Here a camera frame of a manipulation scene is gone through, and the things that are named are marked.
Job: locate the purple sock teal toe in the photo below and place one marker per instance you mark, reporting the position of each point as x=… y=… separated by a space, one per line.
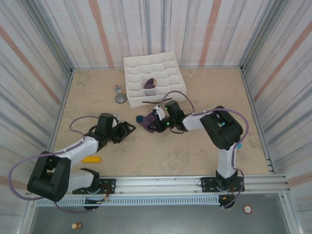
x=146 y=122

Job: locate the purple sock beige toe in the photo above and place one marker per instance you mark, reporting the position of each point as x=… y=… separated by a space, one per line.
x=149 y=84

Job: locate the white fabric compartment organizer box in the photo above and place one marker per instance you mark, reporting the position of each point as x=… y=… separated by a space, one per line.
x=170 y=73

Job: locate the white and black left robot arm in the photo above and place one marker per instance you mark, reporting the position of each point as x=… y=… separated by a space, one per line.
x=80 y=151

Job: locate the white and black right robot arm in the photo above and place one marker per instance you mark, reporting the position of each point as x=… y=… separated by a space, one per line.
x=195 y=120

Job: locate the grey metal round-base fixture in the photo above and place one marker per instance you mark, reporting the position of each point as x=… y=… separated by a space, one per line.
x=120 y=98

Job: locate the yellow block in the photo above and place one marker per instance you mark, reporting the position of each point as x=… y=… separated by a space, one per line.
x=91 y=159

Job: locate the aluminium side profile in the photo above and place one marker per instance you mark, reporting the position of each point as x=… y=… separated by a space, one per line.
x=249 y=90
x=66 y=90

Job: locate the turquoise cylinder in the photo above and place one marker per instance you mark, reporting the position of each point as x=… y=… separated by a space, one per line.
x=240 y=146

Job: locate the grey metal panel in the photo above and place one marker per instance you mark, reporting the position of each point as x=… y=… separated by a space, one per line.
x=156 y=221

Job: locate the small brass fitting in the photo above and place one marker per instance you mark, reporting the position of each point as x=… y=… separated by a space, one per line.
x=76 y=226

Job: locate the red round disc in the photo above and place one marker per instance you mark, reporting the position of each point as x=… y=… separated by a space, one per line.
x=247 y=209

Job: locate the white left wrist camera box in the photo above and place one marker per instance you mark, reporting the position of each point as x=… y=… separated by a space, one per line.
x=115 y=121

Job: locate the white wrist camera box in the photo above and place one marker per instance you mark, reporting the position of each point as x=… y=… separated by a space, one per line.
x=115 y=121
x=159 y=113

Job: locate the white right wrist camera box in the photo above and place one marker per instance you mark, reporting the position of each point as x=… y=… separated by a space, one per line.
x=159 y=113

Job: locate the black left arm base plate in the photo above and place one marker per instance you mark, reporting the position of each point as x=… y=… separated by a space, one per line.
x=108 y=182

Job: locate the aluminium mounting rail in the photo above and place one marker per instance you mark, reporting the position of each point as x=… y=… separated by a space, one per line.
x=156 y=185

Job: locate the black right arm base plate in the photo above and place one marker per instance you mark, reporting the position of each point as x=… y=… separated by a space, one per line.
x=207 y=181

